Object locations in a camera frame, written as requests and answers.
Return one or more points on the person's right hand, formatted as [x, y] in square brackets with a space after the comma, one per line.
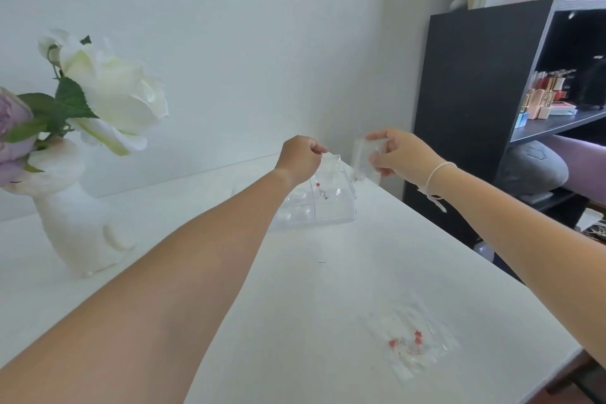
[409, 157]

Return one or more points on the person's left hand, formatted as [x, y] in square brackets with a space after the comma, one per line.
[298, 160]

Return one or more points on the person's right thumb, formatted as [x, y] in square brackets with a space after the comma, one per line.
[382, 164]

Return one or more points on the person's left fingers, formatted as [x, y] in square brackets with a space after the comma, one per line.
[316, 149]

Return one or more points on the small clear plastic bag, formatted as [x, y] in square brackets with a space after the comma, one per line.
[363, 157]

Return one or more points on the red star dangle earring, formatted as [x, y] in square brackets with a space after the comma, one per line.
[317, 185]

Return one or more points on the person's left forearm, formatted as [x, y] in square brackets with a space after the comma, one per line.
[156, 285]

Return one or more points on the person's right forearm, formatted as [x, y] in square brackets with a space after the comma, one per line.
[516, 238]

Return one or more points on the clear plastic organizer box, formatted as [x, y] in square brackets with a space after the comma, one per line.
[331, 207]

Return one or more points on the black shelf unit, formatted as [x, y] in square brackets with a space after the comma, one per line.
[468, 100]

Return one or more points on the crumpled clear plastic bag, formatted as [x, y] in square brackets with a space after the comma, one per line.
[416, 323]

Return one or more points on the black tray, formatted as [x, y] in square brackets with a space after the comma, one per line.
[544, 197]

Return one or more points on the pair of red star earrings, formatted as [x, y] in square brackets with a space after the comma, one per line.
[418, 335]

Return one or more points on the row of lipsticks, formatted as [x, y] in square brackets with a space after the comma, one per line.
[544, 96]

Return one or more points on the white artificial rose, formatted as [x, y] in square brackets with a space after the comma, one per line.
[118, 91]

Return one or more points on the white animal shaped vase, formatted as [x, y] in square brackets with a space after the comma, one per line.
[75, 228]

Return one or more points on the purple artificial rose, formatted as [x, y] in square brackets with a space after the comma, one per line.
[10, 117]

